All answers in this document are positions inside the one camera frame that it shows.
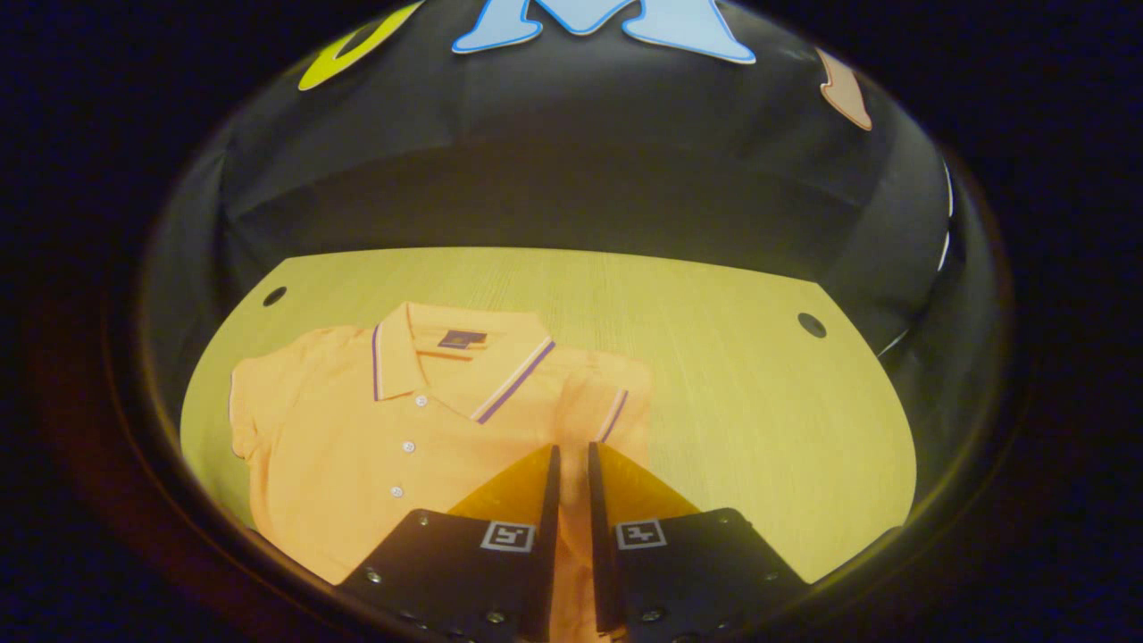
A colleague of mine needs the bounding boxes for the black backdrop cloth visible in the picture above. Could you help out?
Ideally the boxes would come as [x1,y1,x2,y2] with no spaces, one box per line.
[138,0,1005,537]

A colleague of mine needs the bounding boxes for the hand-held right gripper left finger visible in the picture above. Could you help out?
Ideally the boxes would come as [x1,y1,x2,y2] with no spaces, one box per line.
[338,444,562,643]

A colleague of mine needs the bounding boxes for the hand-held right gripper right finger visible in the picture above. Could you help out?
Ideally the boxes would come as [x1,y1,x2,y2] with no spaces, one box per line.
[587,441,812,643]

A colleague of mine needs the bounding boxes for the orange polo T-shirt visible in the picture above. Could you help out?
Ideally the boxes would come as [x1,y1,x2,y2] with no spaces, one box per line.
[228,301,655,643]

